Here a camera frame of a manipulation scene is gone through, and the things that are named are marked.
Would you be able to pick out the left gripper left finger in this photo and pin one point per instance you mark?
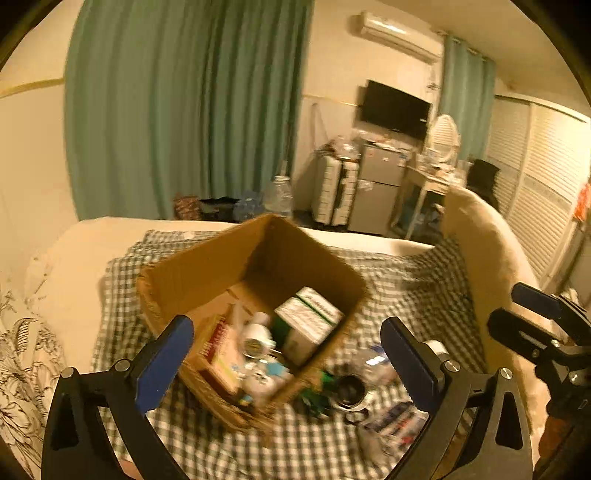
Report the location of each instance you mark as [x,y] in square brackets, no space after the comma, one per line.
[76,445]

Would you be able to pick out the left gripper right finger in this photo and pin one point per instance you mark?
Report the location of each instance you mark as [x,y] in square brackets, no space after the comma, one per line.
[497,445]

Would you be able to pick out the white sachet packet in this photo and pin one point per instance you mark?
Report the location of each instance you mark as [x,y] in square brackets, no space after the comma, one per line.
[392,431]

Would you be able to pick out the clear plastic bag with items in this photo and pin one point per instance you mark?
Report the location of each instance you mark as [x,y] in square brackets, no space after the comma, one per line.
[373,367]

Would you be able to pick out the white tape roll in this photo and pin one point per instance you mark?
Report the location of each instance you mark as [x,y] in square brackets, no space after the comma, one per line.
[349,394]

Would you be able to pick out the green foil packet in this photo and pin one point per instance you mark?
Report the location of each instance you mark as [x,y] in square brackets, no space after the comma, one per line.
[315,402]

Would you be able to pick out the white small bottle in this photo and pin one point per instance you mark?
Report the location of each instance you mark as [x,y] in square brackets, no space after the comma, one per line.
[256,341]

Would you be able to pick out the white green medicine box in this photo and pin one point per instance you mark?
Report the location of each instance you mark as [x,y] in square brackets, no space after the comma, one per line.
[302,323]

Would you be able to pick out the floral white bedsheet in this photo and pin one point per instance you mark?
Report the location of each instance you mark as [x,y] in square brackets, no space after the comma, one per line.
[31,362]

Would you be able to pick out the large cream pillow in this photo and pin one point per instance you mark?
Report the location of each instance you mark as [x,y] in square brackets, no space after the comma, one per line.
[495,262]

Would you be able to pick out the black chair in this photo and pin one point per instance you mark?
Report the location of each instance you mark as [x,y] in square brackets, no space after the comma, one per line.
[481,180]

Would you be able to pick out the white louvered wardrobe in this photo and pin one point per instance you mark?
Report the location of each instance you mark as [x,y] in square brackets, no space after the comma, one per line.
[542,150]

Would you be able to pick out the brown cardboard box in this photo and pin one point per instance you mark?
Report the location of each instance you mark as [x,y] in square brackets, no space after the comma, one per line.
[260,263]

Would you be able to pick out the white dressing table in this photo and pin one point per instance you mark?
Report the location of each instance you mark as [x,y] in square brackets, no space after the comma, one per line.
[427,183]

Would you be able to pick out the white round vanity mirror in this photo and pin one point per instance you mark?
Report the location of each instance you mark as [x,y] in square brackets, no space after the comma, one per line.
[443,140]

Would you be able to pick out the grey mini fridge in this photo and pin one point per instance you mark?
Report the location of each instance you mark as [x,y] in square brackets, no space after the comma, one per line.
[380,179]

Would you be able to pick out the white suitcase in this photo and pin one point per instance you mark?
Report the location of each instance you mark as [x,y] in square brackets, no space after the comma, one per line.
[335,187]

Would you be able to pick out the green curtain right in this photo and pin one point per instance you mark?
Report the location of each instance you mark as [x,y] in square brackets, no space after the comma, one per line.
[467,94]

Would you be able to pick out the green curtain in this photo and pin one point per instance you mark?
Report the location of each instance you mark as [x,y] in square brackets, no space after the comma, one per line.
[173,98]
[467,94]

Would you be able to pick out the large clear water bottle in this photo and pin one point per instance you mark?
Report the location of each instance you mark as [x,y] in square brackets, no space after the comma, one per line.
[278,198]

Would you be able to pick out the green curtain left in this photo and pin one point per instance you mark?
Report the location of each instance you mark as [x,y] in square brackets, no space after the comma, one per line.
[173,98]

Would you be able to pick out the white air conditioner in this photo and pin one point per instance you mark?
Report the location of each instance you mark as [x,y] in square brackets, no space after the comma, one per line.
[400,37]

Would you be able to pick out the black wall television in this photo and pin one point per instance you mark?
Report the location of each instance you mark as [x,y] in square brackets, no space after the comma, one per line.
[395,110]

